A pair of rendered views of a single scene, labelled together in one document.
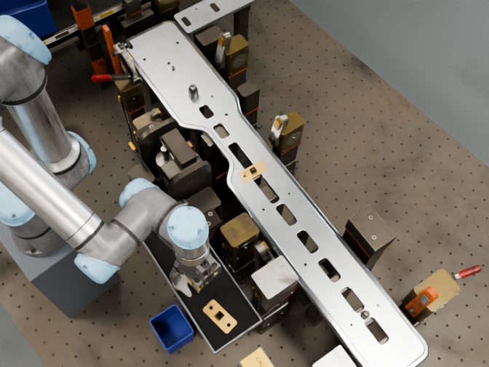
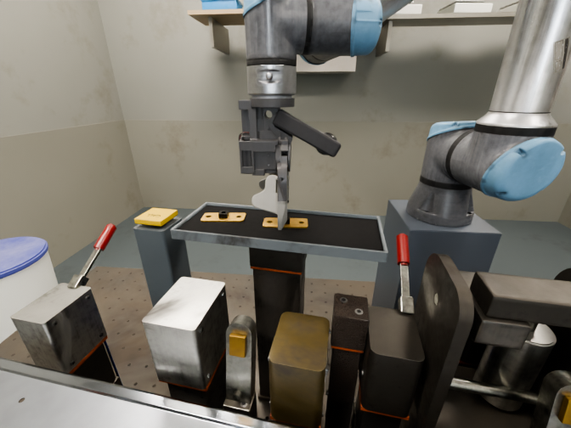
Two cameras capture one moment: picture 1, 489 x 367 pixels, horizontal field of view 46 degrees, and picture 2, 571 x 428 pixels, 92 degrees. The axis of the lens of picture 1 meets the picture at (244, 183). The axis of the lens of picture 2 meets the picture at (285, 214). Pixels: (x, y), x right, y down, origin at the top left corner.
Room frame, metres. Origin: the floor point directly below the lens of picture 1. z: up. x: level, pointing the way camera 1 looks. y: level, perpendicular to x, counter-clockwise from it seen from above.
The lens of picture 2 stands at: (0.78, -0.19, 1.39)
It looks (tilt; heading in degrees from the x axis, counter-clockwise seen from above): 24 degrees down; 139
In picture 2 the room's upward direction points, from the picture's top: straight up
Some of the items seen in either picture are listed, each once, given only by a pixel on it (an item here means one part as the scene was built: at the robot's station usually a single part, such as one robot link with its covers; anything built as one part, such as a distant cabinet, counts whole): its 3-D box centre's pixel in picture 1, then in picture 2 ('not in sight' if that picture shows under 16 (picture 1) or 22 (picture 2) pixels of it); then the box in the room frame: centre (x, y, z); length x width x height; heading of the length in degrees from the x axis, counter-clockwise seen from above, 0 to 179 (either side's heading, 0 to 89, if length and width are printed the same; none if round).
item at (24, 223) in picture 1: (24, 202); (455, 149); (0.56, 0.53, 1.27); 0.13 x 0.12 x 0.14; 145
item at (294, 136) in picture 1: (287, 148); not in sight; (0.98, -0.14, 0.87); 0.12 x 0.07 x 0.35; 127
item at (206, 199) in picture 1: (201, 231); (374, 406); (0.66, 0.13, 0.89); 0.12 x 0.07 x 0.38; 127
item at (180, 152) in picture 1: (180, 188); (472, 408); (0.77, 0.20, 0.95); 0.18 x 0.13 x 0.49; 37
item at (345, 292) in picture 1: (330, 298); not in sight; (0.48, -0.27, 0.84); 0.12 x 0.05 x 0.29; 127
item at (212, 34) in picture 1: (214, 59); not in sight; (1.37, 0.13, 0.84); 0.12 x 0.07 x 0.28; 127
